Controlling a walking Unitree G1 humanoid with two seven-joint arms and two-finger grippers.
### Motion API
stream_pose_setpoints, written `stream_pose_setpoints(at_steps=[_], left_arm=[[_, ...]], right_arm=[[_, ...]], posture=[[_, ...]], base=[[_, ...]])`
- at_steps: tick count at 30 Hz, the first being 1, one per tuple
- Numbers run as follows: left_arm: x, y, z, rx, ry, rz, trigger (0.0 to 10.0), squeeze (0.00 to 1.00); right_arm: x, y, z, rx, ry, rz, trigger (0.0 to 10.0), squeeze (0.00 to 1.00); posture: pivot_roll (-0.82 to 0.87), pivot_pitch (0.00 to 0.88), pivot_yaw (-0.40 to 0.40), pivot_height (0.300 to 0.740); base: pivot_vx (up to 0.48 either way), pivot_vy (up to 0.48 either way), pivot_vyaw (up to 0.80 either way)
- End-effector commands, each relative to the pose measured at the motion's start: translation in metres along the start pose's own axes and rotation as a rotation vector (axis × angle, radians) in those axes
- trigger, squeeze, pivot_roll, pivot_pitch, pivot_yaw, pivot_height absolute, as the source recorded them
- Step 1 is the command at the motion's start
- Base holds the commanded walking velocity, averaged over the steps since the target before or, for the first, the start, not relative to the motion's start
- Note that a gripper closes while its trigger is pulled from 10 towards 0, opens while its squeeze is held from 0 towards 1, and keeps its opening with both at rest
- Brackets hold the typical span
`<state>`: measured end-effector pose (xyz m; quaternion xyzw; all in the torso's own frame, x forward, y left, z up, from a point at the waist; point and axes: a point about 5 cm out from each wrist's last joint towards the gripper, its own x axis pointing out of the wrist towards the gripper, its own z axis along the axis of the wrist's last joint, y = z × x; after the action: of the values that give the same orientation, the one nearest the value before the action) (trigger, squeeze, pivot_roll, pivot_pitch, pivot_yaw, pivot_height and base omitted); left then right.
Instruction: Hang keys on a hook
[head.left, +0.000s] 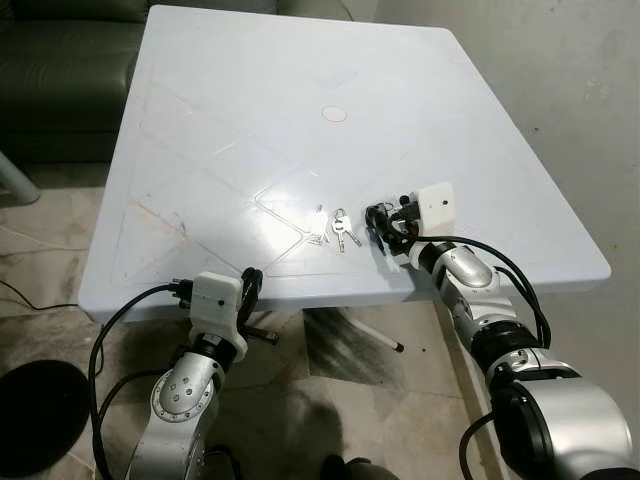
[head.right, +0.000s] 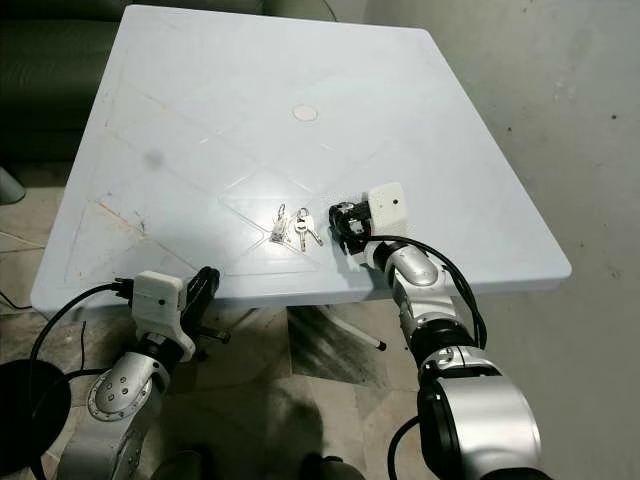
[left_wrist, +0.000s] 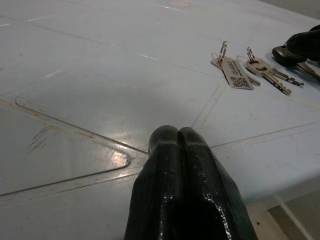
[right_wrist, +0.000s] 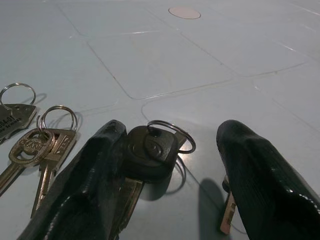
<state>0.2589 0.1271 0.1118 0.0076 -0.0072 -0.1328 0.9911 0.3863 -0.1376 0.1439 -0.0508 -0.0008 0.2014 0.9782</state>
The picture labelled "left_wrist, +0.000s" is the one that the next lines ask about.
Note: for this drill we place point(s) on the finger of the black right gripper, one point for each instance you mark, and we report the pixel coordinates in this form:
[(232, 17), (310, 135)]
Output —
[(307, 45)]

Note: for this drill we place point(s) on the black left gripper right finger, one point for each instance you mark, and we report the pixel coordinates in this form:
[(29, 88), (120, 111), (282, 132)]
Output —
[(202, 187)]

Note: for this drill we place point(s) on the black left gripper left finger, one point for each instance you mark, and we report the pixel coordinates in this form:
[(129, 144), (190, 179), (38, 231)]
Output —
[(160, 187)]

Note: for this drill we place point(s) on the black-headed key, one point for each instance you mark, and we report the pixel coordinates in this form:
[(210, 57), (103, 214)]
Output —
[(282, 56)]

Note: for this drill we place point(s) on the silver two-key bunch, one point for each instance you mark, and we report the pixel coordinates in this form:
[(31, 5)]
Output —
[(257, 67)]

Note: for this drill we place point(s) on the key bunch with QR tag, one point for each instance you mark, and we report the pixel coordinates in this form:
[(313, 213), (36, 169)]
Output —
[(237, 72)]

